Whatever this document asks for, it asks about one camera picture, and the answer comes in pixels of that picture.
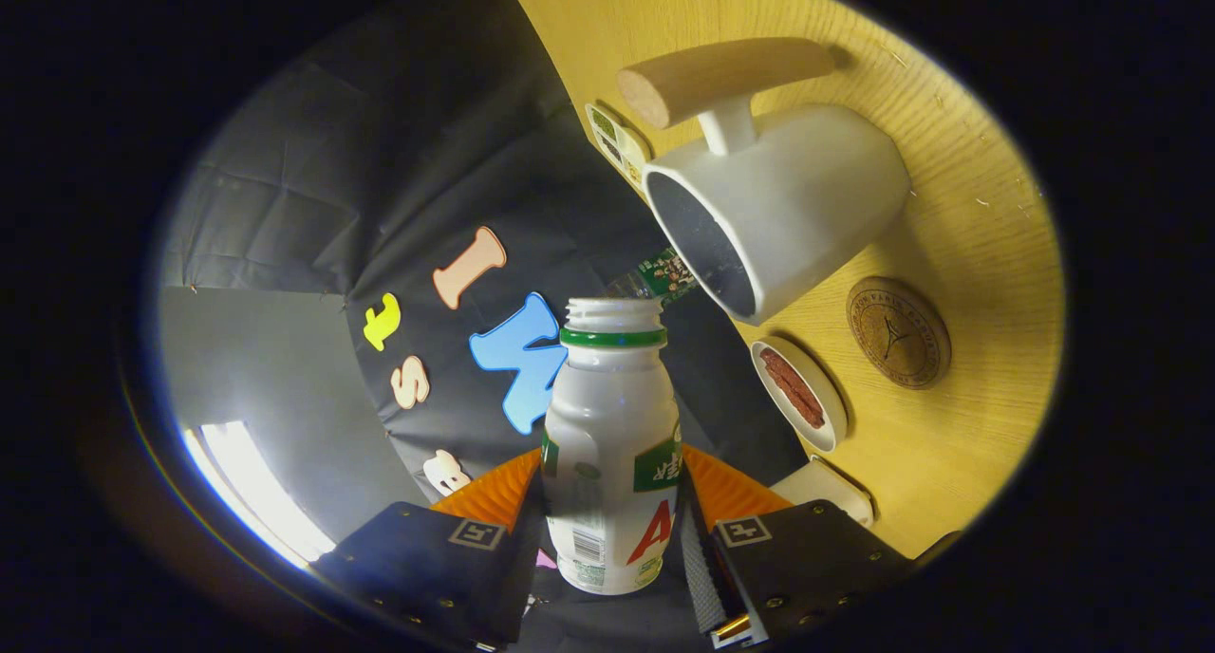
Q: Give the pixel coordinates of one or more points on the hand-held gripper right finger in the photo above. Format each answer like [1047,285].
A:
[807,558]

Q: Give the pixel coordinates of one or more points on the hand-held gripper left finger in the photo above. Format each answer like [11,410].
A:
[427,568]

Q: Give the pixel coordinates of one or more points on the white juice bottle green label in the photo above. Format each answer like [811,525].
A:
[607,444]

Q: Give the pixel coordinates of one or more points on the round cork coaster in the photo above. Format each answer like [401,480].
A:
[898,332]

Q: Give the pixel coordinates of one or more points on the clear plastic water bottle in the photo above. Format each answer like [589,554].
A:
[664,275]

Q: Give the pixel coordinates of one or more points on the cream white toaster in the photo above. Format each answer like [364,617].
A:
[821,487]

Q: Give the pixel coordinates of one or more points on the round white plate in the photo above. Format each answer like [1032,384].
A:
[826,392]

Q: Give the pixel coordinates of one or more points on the red meat strips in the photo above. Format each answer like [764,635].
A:
[793,387]

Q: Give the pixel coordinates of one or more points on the wooden table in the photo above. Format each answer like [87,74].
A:
[949,444]

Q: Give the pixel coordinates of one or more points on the pale yellow soybeans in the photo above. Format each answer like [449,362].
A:
[633,171]

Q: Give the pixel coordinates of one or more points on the white divided dish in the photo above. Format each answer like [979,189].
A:
[631,145]

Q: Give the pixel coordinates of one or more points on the dark red beans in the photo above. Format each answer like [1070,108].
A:
[611,147]

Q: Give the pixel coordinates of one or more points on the green mung beans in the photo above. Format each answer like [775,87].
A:
[604,121]

